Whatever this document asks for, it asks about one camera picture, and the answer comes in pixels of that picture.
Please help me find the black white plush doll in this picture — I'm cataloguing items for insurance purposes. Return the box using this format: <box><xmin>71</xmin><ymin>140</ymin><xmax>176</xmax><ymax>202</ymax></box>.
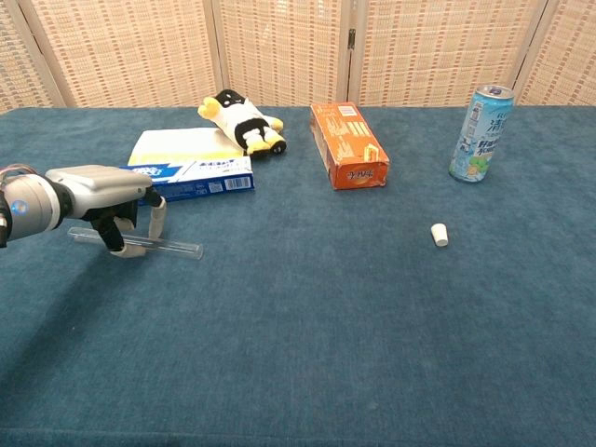
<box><xmin>196</xmin><ymin>88</ymin><xmax>287</xmax><ymax>156</ymax></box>

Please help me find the light blue drink can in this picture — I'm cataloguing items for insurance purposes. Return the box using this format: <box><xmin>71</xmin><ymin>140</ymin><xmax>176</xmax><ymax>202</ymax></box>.
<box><xmin>448</xmin><ymin>84</ymin><xmax>516</xmax><ymax>183</ymax></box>

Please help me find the clear plastic tube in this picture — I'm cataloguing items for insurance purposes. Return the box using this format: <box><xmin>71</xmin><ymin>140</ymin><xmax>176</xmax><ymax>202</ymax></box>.
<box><xmin>67</xmin><ymin>226</ymin><xmax>205</xmax><ymax>261</ymax></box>

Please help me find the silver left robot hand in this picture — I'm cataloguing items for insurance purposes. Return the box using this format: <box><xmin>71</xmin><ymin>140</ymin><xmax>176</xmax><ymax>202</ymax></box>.
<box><xmin>45</xmin><ymin>164</ymin><xmax>168</xmax><ymax>259</ymax></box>

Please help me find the orange cardboard box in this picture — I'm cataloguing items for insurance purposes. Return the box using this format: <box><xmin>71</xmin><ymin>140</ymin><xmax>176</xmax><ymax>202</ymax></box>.
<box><xmin>310</xmin><ymin>102</ymin><xmax>391</xmax><ymax>191</ymax></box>

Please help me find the white yellow flat box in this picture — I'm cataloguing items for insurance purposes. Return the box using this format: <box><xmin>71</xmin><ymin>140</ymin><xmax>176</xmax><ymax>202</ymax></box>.
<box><xmin>126</xmin><ymin>127</ymin><xmax>247</xmax><ymax>168</ymax></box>

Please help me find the bamboo folding screen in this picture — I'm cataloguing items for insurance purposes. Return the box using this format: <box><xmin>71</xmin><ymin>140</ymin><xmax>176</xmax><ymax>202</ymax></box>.
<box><xmin>0</xmin><ymin>0</ymin><xmax>596</xmax><ymax>115</ymax></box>

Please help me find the blue white toothpaste box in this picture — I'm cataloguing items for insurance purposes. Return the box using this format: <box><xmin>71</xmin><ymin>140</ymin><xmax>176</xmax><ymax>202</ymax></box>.
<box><xmin>118</xmin><ymin>156</ymin><xmax>256</xmax><ymax>203</ymax></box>

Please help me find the dark blue table cloth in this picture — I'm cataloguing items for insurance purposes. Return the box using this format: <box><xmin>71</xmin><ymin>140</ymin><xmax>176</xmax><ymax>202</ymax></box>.
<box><xmin>0</xmin><ymin>105</ymin><xmax>596</xmax><ymax>447</ymax></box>

